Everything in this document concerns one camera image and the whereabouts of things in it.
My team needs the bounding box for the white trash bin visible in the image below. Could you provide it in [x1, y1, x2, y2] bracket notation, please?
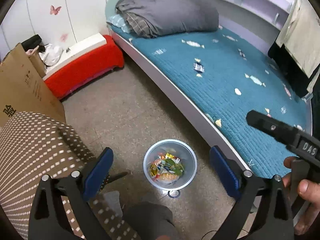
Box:
[143, 139, 197, 191]

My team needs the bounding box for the person's right hand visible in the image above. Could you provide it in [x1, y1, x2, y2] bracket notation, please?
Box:
[282, 155, 320, 235]

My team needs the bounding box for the brown patterned chair seat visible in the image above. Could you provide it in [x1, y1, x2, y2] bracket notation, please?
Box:
[1, 112, 139, 239]

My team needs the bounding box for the hanging cream garment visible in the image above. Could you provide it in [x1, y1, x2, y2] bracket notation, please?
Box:
[268, 0, 319, 98]

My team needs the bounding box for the teal quilted mattress cover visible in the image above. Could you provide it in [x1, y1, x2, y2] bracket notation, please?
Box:
[113, 27, 308, 178]

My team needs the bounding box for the large cardboard box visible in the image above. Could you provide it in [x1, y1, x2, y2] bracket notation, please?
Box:
[0, 43, 66, 127]

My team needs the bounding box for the red covered bench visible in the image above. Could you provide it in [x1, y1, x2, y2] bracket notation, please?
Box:
[43, 33, 124, 100]

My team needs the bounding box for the white plastic bag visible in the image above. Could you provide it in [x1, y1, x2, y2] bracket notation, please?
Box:
[39, 43, 63, 67]

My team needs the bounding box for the grey folded duvet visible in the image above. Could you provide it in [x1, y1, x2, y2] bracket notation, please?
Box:
[116, 0, 219, 38]

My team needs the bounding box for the striped blue pillow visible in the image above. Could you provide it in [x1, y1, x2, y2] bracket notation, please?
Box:
[107, 14, 133, 34]

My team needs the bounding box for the teal bunk bed frame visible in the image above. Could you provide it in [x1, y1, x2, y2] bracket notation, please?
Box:
[104, 0, 320, 181]

